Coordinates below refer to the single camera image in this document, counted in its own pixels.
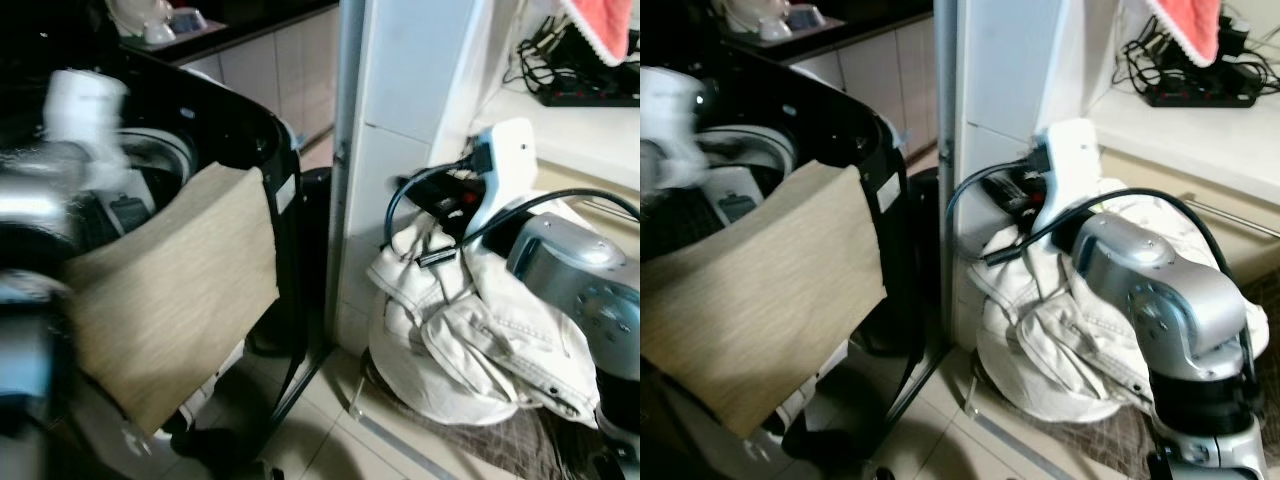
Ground white denim jacket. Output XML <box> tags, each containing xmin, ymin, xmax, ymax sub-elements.
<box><xmin>368</xmin><ymin>195</ymin><xmax>602</xmax><ymax>427</ymax></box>
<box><xmin>965</xmin><ymin>180</ymin><xmax>1271</xmax><ymax>422</ymax></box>

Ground black top-load washing machine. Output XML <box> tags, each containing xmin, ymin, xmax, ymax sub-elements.
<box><xmin>0</xmin><ymin>40</ymin><xmax>336</xmax><ymax>473</ymax></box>
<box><xmin>640</xmin><ymin>40</ymin><xmax>951</xmax><ymax>473</ymax></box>

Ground black power strip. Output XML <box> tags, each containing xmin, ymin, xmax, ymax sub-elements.
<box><xmin>540</xmin><ymin>85</ymin><xmax>641</xmax><ymax>109</ymax></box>
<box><xmin>1145</xmin><ymin>85</ymin><xmax>1260</xmax><ymax>109</ymax></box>

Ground dark kitchen counter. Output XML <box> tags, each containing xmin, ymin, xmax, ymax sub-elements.
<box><xmin>120</xmin><ymin>0</ymin><xmax>341</xmax><ymax>67</ymax></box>
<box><xmin>740</xmin><ymin>0</ymin><xmax>936</xmax><ymax>63</ymax></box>

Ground red towel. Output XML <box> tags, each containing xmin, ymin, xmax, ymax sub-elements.
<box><xmin>560</xmin><ymin>0</ymin><xmax>634</xmax><ymax>69</ymax></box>
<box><xmin>1145</xmin><ymin>0</ymin><xmax>1224</xmax><ymax>69</ymax></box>

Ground brown floor mat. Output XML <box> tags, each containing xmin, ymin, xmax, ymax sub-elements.
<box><xmin>400</xmin><ymin>402</ymin><xmax>603</xmax><ymax>480</ymax></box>
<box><xmin>1000</xmin><ymin>402</ymin><xmax>1163</xmax><ymax>480</ymax></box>

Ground beige woven cloth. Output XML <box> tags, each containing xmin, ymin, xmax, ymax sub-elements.
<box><xmin>640</xmin><ymin>160</ymin><xmax>890</xmax><ymax>442</ymax></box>
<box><xmin>60</xmin><ymin>164</ymin><xmax>282</xmax><ymax>437</ymax></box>

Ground white countertop appliance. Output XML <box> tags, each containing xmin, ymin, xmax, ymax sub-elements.
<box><xmin>720</xmin><ymin>0</ymin><xmax>827</xmax><ymax>44</ymax></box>
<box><xmin>105</xmin><ymin>0</ymin><xmax>207</xmax><ymax>47</ymax></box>

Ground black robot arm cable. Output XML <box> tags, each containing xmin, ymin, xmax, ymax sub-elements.
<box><xmin>383</xmin><ymin>160</ymin><xmax>641</xmax><ymax>271</ymax></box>
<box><xmin>945</xmin><ymin>155</ymin><xmax>1263</xmax><ymax>401</ymax></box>

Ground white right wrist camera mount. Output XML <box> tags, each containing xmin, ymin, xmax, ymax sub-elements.
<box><xmin>1030</xmin><ymin>118</ymin><xmax>1102</xmax><ymax>237</ymax></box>
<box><xmin>462</xmin><ymin>118</ymin><xmax>542</xmax><ymax>237</ymax></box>

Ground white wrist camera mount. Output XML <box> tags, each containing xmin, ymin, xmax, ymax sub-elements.
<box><xmin>640</xmin><ymin>65</ymin><xmax>717</xmax><ymax>191</ymax></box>
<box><xmin>1030</xmin><ymin>118</ymin><xmax>1102</xmax><ymax>237</ymax></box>
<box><xmin>44</xmin><ymin>68</ymin><xmax>132</xmax><ymax>191</ymax></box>
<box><xmin>462</xmin><ymin>118</ymin><xmax>542</xmax><ymax>237</ymax></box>

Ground tangled black power cables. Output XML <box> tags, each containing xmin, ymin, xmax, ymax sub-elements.
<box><xmin>1120</xmin><ymin>15</ymin><xmax>1257</xmax><ymax>97</ymax></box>
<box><xmin>515</xmin><ymin>15</ymin><xmax>641</xmax><ymax>93</ymax></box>

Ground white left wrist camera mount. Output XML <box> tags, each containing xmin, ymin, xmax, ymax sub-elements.
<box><xmin>44</xmin><ymin>68</ymin><xmax>132</xmax><ymax>191</ymax></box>
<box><xmin>640</xmin><ymin>65</ymin><xmax>717</xmax><ymax>191</ymax></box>

